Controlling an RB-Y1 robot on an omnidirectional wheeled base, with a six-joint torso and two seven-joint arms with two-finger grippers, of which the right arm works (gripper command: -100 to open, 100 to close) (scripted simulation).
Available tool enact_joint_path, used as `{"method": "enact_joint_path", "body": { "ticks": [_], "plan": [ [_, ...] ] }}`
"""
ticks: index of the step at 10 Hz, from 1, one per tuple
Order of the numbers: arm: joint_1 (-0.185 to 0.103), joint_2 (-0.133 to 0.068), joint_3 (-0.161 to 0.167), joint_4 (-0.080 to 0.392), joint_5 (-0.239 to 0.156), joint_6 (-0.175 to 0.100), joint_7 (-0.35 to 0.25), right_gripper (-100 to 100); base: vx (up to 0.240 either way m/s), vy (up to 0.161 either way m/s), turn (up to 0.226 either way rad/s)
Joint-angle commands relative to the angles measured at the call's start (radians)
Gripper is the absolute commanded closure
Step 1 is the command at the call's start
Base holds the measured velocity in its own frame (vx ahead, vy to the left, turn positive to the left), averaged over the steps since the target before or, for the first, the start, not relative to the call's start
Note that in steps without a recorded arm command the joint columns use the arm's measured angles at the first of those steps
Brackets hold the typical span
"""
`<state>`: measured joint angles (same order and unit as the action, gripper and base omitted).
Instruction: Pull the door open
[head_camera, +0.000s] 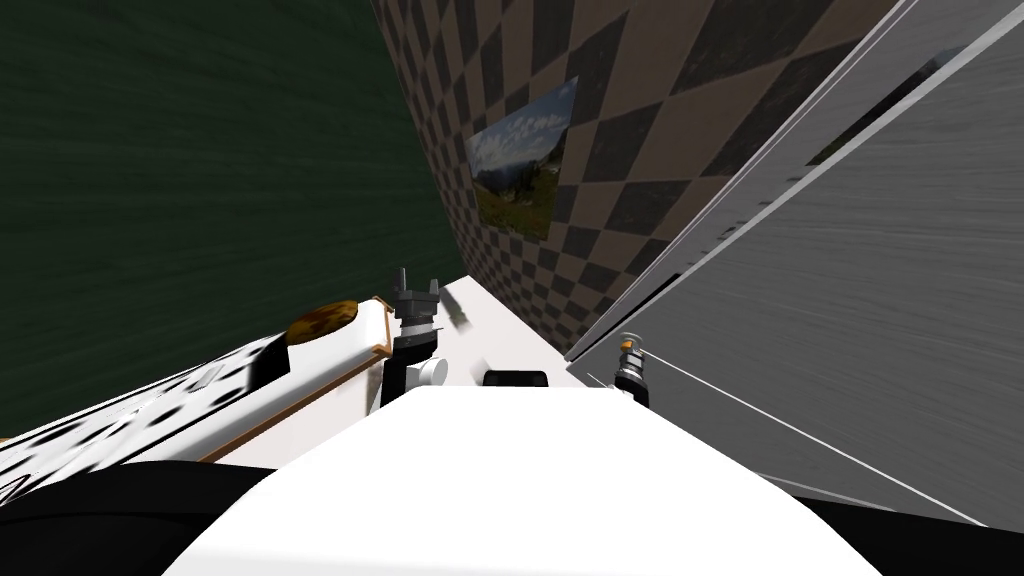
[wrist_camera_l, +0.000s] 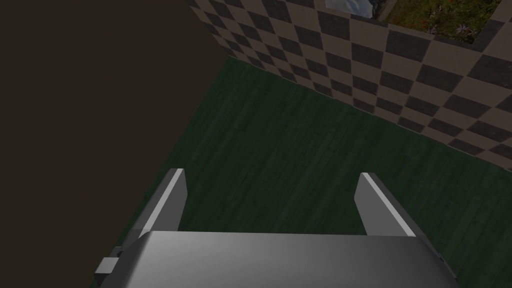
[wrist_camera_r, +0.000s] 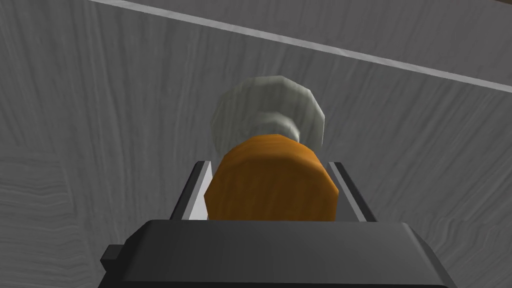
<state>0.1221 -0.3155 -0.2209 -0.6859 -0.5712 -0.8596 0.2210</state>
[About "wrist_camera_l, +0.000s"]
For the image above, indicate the window with garden view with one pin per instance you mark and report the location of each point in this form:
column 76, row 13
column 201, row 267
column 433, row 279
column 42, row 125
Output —
column 432, row 16

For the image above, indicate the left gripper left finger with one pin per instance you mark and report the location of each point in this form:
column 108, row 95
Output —
column 166, row 206

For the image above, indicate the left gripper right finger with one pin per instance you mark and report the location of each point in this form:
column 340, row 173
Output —
column 380, row 210

